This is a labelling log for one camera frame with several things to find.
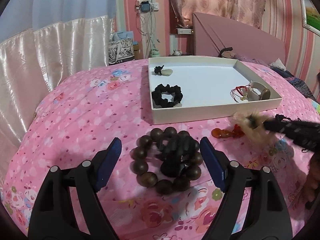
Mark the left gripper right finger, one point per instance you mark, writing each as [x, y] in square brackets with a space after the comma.
[267, 214]

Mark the blue sheer curtain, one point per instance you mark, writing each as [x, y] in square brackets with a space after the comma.
[20, 15]

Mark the purple dotted pillow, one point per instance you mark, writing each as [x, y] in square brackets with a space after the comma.
[248, 59]

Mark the pink wooden headboard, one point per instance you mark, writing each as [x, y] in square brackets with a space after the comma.
[213, 33]

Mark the white wall power socket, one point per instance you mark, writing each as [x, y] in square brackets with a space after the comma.
[155, 6]

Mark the right hand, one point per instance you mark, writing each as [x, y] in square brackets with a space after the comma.
[310, 181]

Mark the black white floral bag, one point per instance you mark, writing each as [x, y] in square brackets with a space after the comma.
[120, 51]

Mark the dark knitted blanket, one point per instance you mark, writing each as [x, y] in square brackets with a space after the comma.
[299, 84]

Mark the amber brown pendant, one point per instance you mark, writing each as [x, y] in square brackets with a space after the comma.
[221, 133]

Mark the white power strip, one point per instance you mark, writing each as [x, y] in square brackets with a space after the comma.
[184, 31]

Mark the brown cardboard box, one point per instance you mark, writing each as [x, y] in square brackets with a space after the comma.
[138, 53]

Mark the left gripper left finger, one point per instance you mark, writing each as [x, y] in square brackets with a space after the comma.
[67, 206]

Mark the light blue paper bag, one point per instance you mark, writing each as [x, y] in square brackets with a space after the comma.
[122, 35]

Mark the white shallow cardboard tray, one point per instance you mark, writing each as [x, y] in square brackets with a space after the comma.
[206, 84]

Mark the blue charger device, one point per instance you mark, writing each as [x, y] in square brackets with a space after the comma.
[145, 6]

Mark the black hair claw clip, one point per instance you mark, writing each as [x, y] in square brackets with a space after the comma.
[180, 156]

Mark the cream crochet flower scrunchie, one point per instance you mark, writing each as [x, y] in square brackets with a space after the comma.
[252, 124]

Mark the cream satin curtain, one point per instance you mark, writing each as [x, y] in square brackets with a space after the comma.
[34, 62]

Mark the pink patterned curtain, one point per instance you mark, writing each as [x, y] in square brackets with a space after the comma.
[217, 0]

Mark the black fabric scrunchie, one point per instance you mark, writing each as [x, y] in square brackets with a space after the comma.
[167, 96]

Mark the framed landscape picture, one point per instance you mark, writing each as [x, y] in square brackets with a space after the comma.
[310, 16]

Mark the black handled brown bag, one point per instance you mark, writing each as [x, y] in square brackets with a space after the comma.
[227, 53]

